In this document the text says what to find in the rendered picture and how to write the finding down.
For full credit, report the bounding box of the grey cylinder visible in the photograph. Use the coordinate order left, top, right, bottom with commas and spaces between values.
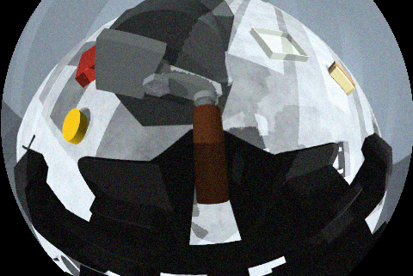
56, 249, 85, 276

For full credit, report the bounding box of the red rectangular block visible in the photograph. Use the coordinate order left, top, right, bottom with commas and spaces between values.
76, 46, 96, 87

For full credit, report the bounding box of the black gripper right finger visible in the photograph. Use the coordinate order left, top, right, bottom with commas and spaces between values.
224, 131, 340, 239

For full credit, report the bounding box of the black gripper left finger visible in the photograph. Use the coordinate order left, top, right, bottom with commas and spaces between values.
78, 129, 196, 245

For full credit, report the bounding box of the yellow short cylinder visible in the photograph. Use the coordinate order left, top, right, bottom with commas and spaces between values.
62, 108, 87, 144

